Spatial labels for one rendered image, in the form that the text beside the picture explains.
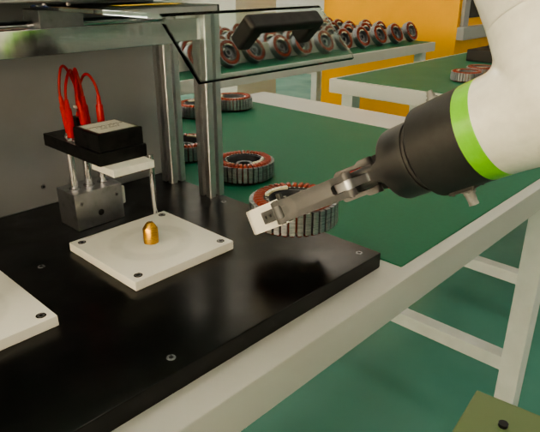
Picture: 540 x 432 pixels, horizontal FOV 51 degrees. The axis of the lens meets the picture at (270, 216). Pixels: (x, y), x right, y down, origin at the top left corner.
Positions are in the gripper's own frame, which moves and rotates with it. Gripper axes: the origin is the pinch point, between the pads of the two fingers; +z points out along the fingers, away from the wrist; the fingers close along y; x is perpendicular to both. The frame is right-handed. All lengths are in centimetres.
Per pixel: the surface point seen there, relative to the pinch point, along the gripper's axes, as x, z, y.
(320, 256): -7.2, 0.1, 1.0
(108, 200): 10.7, 23.1, -11.5
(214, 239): -0.2, 9.3, -6.6
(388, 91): 25, 59, 120
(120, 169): 12.1, 10.8, -14.8
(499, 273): -46, 48, 124
